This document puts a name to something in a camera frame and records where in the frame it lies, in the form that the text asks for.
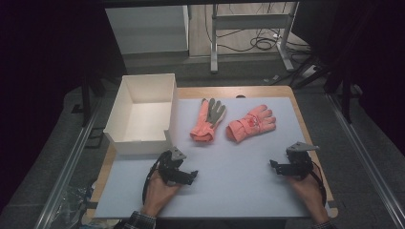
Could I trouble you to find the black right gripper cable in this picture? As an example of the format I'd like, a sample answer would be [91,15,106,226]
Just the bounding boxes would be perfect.
[308,160,328,207]

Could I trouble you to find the black floor cables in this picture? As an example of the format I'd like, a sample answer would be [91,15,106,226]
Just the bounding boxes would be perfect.
[203,2,314,55]

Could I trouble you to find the black metal stand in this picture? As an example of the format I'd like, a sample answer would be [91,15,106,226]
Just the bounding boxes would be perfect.
[324,71,362,124]
[71,71,106,128]

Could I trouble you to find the white cabinet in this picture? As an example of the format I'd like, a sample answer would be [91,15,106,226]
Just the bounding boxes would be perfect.
[104,4,191,55]

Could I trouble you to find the grey metal desk frame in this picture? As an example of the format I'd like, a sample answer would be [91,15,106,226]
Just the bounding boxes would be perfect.
[209,1,301,74]

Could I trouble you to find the white power strip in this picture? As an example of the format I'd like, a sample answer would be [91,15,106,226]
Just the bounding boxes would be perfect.
[300,64,319,79]

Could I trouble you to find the person's left hand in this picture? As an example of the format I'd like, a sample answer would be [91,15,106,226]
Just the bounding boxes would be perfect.
[140,169,184,219]

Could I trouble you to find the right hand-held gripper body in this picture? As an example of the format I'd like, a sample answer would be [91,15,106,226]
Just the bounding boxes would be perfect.
[284,141,321,179]

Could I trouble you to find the clear plastic bag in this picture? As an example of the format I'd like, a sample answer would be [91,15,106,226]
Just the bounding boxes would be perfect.
[53,182,96,228]

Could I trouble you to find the aluminium floor rail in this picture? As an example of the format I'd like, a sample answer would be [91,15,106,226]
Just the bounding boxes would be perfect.
[32,96,104,229]
[326,94,405,229]

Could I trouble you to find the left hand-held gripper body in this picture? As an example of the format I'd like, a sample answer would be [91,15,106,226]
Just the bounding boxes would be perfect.
[157,146,188,185]

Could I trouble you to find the person's right hand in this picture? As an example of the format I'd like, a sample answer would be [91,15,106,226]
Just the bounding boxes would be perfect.
[286,171,330,224]

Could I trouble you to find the pink glove with grey palm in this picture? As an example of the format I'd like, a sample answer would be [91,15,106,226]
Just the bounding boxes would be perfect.
[189,97,227,143]

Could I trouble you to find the pale blue table mat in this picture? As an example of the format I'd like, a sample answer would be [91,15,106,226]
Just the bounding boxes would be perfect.
[94,96,332,219]

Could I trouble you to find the pink glove with red print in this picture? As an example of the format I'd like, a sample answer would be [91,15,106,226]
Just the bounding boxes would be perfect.
[225,104,277,143]

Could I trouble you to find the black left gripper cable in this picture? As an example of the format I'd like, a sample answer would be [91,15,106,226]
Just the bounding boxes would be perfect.
[141,151,170,206]

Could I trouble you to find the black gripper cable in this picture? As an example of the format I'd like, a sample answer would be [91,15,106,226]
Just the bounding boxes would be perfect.
[308,160,328,207]
[141,151,170,206]

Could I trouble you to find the white box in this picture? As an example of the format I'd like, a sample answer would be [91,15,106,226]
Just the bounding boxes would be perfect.
[103,73,180,156]

